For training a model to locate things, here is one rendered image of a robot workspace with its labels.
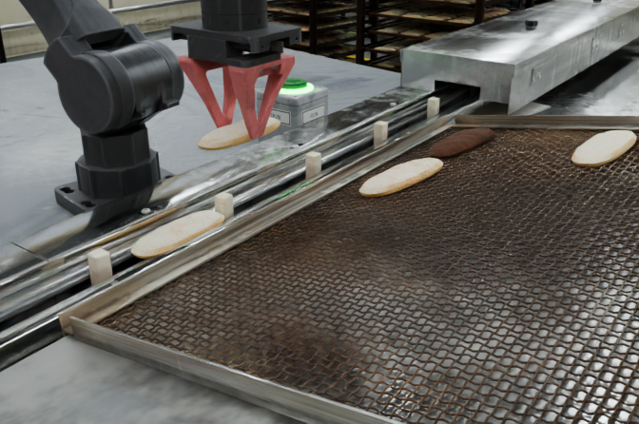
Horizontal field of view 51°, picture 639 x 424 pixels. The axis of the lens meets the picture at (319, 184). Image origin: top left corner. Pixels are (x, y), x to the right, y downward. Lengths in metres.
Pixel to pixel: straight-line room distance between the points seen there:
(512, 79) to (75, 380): 0.74
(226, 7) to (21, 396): 0.34
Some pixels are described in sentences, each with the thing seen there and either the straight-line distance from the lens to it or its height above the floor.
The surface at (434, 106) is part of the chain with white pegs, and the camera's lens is 0.96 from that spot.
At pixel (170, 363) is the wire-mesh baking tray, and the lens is 0.36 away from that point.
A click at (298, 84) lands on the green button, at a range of 0.88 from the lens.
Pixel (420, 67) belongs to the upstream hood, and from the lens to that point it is 1.03.
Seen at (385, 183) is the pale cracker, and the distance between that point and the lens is 0.57.
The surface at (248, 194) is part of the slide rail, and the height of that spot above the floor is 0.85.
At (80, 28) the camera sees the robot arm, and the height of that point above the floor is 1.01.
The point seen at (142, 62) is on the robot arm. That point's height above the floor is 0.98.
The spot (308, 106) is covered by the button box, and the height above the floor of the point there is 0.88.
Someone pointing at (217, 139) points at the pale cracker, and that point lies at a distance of 0.61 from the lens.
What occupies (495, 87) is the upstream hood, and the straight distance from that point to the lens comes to 0.99.
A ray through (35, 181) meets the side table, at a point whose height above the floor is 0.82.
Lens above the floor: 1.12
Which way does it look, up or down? 23 degrees down
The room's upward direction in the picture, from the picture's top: straight up
